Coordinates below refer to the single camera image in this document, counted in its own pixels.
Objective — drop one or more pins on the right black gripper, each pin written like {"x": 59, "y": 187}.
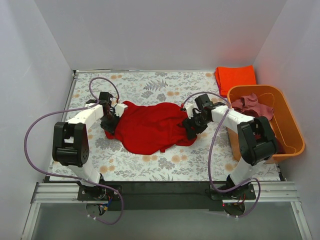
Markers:
{"x": 191, "y": 125}

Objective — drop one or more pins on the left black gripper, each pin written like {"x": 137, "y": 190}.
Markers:
{"x": 109, "y": 124}

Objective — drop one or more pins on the red t shirt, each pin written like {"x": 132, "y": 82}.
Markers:
{"x": 144, "y": 130}

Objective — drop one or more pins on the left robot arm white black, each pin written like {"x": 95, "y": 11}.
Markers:
{"x": 71, "y": 142}

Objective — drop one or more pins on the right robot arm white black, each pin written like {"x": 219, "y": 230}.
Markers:
{"x": 225, "y": 116}

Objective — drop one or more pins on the floral patterned table mat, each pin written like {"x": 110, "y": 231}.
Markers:
{"x": 177, "y": 163}

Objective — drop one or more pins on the folded magenta shirt under orange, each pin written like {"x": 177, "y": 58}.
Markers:
{"x": 222, "y": 91}

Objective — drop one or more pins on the dark maroon t shirt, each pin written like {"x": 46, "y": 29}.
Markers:
{"x": 280, "y": 147}

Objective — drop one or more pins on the folded orange t shirt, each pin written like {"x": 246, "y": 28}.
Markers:
{"x": 229, "y": 77}

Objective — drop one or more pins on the pink t shirt in basket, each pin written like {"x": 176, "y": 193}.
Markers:
{"x": 250, "y": 106}

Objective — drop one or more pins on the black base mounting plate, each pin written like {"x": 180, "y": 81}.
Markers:
{"x": 167, "y": 195}

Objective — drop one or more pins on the orange plastic basket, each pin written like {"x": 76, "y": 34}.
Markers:
{"x": 283, "y": 122}

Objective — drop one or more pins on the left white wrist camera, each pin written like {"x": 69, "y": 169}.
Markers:
{"x": 119, "y": 109}

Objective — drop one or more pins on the aluminium frame rail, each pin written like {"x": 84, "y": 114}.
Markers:
{"x": 271, "y": 210}

